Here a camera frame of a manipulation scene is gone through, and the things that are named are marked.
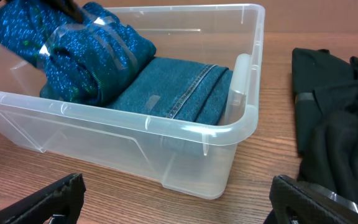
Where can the blue denim jeans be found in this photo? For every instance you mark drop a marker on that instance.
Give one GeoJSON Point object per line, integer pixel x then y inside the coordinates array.
{"type": "Point", "coordinates": [178, 89]}

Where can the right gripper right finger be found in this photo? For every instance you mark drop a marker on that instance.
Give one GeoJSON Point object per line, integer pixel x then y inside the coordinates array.
{"type": "Point", "coordinates": [307, 203]}

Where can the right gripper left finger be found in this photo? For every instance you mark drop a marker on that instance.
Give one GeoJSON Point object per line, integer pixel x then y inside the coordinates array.
{"type": "Point", "coordinates": [59, 202]}

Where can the sparkly blue knit garment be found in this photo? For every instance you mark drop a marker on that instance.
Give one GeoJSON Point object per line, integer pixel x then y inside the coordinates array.
{"type": "Point", "coordinates": [90, 62]}

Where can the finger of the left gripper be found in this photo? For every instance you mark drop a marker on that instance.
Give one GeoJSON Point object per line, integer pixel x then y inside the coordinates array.
{"type": "Point", "coordinates": [68, 7]}

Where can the black garment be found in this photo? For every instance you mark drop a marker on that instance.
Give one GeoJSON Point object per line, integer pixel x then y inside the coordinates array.
{"type": "Point", "coordinates": [325, 91]}

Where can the clear plastic storage bin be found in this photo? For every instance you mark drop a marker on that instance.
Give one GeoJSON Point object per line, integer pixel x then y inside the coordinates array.
{"type": "Point", "coordinates": [186, 157]}

